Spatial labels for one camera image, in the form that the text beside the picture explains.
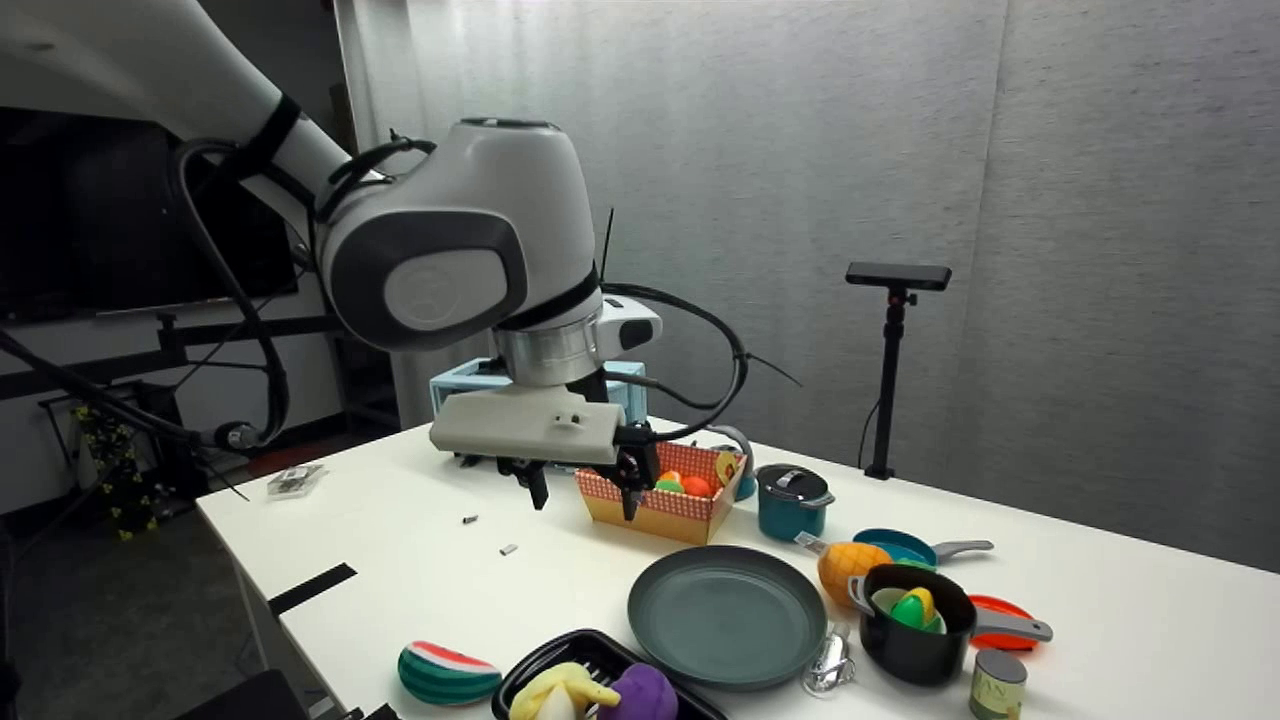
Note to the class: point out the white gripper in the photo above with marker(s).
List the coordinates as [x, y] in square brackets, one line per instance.
[526, 426]

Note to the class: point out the grey plate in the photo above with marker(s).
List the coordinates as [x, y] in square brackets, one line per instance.
[727, 622]

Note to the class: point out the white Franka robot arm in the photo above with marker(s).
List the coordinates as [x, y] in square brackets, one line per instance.
[467, 200]

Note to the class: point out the tiny metal screw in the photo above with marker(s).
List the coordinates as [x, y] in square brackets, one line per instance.
[469, 516]
[506, 546]

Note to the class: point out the orange checked cardboard basket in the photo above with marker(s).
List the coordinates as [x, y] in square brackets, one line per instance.
[654, 514]

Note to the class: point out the green plush fruit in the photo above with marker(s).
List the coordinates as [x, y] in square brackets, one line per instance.
[671, 482]

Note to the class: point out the black plastic tray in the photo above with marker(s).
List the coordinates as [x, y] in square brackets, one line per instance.
[585, 646]

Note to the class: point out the red plush fruit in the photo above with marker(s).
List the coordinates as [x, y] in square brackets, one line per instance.
[697, 484]

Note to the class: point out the plush watermelon slice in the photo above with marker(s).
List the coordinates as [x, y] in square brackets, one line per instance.
[445, 674]

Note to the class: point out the small silver metal part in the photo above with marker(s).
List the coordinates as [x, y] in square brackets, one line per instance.
[299, 482]

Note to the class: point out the yellow plush banana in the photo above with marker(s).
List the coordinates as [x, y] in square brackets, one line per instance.
[563, 691]

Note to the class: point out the purple plush fruit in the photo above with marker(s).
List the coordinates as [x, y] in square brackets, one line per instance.
[643, 692]

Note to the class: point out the teal toy pot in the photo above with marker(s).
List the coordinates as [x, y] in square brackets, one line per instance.
[785, 516]

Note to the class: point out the orange plush fruit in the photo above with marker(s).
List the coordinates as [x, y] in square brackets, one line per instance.
[847, 569]

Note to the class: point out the plant with yellow flowers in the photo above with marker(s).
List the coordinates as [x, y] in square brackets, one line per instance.
[121, 467]

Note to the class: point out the teal toy pan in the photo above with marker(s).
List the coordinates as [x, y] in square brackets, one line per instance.
[896, 546]

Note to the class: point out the yellow green plush vegetable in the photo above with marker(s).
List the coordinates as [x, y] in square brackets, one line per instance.
[912, 608]

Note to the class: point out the black toy pot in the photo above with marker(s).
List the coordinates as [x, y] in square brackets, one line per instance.
[912, 657]

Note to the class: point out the black monitor screen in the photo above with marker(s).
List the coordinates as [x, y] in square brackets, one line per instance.
[80, 227]

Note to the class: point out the red toy pan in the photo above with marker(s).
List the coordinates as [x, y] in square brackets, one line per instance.
[994, 613]

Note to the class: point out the black metal rail frame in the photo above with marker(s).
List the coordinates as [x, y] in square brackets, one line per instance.
[171, 342]

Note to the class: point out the black camera on stand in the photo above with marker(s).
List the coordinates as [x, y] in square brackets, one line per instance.
[900, 275]

